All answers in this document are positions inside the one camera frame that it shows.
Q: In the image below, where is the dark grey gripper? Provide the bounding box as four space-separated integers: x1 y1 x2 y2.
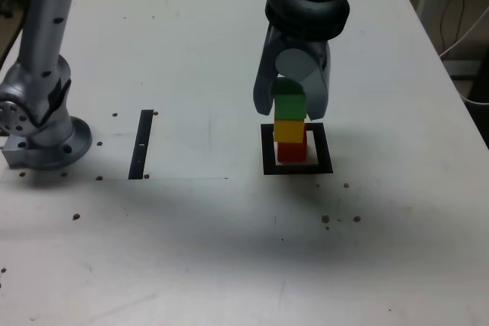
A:
251 24 332 121

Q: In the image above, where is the green cube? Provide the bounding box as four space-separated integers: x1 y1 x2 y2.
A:
270 78 308 120

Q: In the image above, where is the yellow cube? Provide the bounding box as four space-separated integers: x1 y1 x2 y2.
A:
273 118 306 144

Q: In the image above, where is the red cube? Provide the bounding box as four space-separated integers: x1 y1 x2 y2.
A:
277 134 309 163

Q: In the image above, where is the black tape square outline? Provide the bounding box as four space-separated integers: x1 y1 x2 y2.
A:
260 122 334 176

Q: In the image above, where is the black tape strip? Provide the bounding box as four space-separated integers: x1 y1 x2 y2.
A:
128 109 155 181

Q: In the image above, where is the grey box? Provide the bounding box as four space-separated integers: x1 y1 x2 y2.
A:
442 60 482 79

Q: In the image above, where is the thin black hanging cable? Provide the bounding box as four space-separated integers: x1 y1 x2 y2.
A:
438 0 465 56

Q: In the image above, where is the white cable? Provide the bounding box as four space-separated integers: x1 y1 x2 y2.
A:
438 7 489 58
458 91 489 106

